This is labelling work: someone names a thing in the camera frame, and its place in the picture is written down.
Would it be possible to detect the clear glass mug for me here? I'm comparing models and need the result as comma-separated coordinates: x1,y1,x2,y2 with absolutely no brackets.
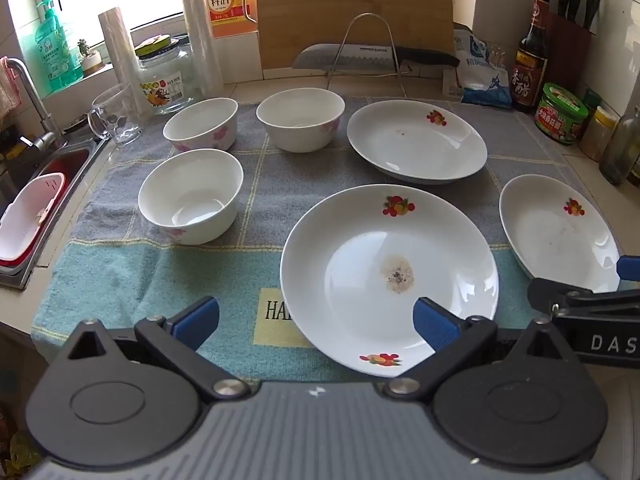
87,83,144,148

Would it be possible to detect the red basin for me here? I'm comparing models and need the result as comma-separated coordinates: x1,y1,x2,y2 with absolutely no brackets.
0,150,97,272

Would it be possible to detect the white and blue salt bag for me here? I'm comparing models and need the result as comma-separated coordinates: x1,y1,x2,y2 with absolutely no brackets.
442,25,516,109

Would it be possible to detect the grey and teal checked towel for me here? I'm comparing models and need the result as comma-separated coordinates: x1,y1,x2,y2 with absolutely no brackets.
31,97,621,382

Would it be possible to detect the red-cap glass bottle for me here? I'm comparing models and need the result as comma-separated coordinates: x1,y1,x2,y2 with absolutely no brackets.
599,102,640,186

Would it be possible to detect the dark vinegar bottle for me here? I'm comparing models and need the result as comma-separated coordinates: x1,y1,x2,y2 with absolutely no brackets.
511,0,551,113

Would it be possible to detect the black-handled cleaver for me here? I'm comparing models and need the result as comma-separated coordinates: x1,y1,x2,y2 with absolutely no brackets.
291,44,461,72

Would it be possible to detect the yellow-lid spice jar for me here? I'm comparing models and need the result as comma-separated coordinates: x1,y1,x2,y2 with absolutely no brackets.
580,106,618,162

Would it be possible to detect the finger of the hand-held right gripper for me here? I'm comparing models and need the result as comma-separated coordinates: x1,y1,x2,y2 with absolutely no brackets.
527,277,640,317
616,255,640,293

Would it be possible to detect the metal faucet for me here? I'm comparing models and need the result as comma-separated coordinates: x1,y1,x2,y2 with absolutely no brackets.
5,57,68,148

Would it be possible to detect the dark red knife block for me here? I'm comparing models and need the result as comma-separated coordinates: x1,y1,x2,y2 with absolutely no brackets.
542,10,597,86

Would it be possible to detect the steel sink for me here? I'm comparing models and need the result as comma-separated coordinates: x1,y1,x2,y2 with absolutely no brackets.
0,132,110,291

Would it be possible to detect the green dish soap bottle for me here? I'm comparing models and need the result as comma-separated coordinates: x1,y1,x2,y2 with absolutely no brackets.
34,0,85,93

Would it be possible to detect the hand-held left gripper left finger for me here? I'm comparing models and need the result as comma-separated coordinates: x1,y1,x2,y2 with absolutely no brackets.
60,296,252,403

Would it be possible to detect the metal wire rack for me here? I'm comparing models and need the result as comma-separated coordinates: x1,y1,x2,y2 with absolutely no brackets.
325,14,408,98

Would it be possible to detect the white pink-flower bowl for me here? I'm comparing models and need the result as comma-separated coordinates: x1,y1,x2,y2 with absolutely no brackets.
163,97,239,154
138,149,245,246
256,88,346,153

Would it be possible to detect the glass jar with green lid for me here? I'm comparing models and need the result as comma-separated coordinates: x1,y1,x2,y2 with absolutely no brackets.
134,35,203,116

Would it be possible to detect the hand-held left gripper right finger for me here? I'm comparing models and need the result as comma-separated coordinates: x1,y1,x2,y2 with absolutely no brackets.
382,296,576,403

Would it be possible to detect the pink cloth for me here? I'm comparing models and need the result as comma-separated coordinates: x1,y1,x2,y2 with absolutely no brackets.
0,57,23,118

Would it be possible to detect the green-lid sauce jar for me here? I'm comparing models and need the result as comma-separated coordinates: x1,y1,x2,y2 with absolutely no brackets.
534,82,590,146

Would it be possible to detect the white and pink plastic basket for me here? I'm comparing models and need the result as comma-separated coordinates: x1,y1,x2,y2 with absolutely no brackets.
0,172,67,266

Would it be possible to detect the clear plastic wrap roll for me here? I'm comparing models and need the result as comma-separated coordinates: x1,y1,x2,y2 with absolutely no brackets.
98,7,146,126
176,0,225,98

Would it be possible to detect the dark green-lid jar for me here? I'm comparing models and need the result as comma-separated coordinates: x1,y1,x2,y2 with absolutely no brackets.
581,89,604,126

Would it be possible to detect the small potted plant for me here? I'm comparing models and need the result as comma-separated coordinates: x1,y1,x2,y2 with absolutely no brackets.
77,39,104,78

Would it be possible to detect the white stained fruit-print plate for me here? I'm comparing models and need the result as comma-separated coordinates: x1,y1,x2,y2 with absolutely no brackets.
280,184,500,378

